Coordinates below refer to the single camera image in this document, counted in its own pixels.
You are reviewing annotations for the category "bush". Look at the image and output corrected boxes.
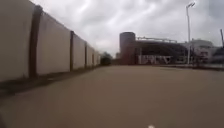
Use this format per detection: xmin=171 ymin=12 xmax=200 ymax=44
xmin=99 ymin=51 xmax=114 ymax=67

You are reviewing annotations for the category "grey-brown paved road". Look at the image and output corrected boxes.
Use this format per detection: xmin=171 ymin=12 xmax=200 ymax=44
xmin=0 ymin=64 xmax=224 ymax=128

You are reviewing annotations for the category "building with round tower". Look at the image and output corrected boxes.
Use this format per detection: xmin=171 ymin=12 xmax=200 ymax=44
xmin=118 ymin=31 xmax=190 ymax=66

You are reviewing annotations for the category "street lamp pole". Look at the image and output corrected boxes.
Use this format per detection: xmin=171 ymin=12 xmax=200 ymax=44
xmin=185 ymin=1 xmax=197 ymax=66

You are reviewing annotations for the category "pale building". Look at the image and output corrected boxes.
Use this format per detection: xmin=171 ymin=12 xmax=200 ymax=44
xmin=182 ymin=38 xmax=218 ymax=64

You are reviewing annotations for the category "pale panel wall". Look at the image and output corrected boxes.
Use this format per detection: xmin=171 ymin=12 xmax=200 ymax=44
xmin=0 ymin=0 xmax=101 ymax=83

